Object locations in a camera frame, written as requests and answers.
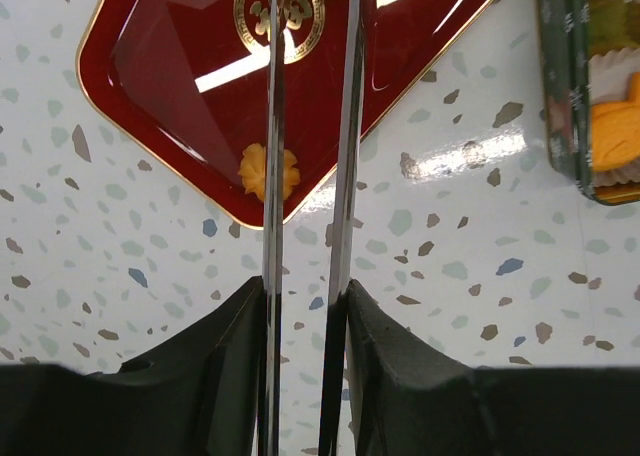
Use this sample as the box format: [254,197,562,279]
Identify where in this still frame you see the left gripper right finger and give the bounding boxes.
[348,281,639,456]

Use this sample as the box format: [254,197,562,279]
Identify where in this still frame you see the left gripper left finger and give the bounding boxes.
[1,277,264,455]

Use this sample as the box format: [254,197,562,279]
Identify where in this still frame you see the orange flower cookie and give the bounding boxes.
[238,143,301,202]

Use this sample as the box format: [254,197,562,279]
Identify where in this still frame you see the metal serving tongs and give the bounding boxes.
[257,0,366,456]

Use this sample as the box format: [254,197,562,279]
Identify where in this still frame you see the orange fish cookie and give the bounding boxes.
[591,72,639,172]

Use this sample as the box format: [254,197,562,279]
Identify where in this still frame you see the gold cookie tin box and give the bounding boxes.
[536,0,639,205]

